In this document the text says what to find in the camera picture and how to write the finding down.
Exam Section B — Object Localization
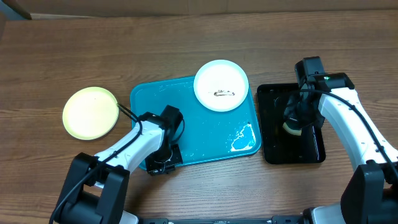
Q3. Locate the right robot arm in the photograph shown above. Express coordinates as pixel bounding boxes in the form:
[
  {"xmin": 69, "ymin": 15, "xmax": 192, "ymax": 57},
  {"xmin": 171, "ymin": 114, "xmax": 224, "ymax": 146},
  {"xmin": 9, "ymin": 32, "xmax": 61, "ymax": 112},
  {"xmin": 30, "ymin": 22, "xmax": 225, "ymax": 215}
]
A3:
[{"xmin": 283, "ymin": 57, "xmax": 397, "ymax": 224}]

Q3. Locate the yellow-green plate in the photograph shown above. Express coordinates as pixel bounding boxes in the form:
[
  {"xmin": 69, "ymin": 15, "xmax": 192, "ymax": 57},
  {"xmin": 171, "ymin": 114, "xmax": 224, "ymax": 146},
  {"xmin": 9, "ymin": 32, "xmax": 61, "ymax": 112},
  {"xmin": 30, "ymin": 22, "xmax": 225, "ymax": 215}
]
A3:
[{"xmin": 62, "ymin": 86, "xmax": 119, "ymax": 141}]

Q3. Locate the white plate with blue rim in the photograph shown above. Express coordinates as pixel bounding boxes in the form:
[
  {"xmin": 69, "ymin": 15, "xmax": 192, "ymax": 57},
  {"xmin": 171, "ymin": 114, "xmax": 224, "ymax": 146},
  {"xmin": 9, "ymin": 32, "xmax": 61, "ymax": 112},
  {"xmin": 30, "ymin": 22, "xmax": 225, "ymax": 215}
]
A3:
[{"xmin": 193, "ymin": 60, "xmax": 249, "ymax": 112}]

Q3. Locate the green and yellow sponge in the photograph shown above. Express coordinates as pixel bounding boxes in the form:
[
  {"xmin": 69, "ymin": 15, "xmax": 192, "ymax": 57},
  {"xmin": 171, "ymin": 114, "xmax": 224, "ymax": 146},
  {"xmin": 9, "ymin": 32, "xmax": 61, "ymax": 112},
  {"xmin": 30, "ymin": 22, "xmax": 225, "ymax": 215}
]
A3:
[{"xmin": 282, "ymin": 121, "xmax": 302, "ymax": 136}]

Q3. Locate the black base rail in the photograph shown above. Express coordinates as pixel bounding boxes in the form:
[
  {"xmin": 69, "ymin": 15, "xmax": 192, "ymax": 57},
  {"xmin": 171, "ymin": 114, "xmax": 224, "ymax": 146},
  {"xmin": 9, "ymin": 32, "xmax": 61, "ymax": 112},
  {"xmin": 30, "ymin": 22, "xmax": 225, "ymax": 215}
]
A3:
[{"xmin": 138, "ymin": 215, "xmax": 310, "ymax": 224}]

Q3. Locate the dark chair leg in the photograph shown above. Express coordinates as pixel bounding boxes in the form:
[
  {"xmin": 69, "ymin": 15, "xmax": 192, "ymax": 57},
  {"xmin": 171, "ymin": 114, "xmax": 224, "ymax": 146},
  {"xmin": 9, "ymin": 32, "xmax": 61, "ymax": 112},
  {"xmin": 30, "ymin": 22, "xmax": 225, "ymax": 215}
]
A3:
[{"xmin": 1, "ymin": 0, "xmax": 32, "ymax": 21}]

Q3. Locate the teal plastic tray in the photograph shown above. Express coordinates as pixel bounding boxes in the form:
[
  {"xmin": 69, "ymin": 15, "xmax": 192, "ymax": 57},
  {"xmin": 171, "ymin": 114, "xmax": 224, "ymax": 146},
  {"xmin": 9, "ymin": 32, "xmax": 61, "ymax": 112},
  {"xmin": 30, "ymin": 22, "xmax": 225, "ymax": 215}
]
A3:
[{"xmin": 130, "ymin": 77, "xmax": 262, "ymax": 166}]

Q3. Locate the black plastic tray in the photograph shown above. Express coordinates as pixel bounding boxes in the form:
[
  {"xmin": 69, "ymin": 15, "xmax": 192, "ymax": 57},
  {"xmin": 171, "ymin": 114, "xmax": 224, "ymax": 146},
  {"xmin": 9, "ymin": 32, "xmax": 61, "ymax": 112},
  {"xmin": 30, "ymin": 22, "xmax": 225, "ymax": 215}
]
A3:
[{"xmin": 257, "ymin": 83, "xmax": 326, "ymax": 164}]

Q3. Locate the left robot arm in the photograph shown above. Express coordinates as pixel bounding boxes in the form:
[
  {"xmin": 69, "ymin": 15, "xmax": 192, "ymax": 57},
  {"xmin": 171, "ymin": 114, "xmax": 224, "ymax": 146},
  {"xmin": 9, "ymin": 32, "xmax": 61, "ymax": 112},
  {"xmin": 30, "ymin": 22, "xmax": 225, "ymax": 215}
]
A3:
[{"xmin": 49, "ymin": 105, "xmax": 185, "ymax": 224}]

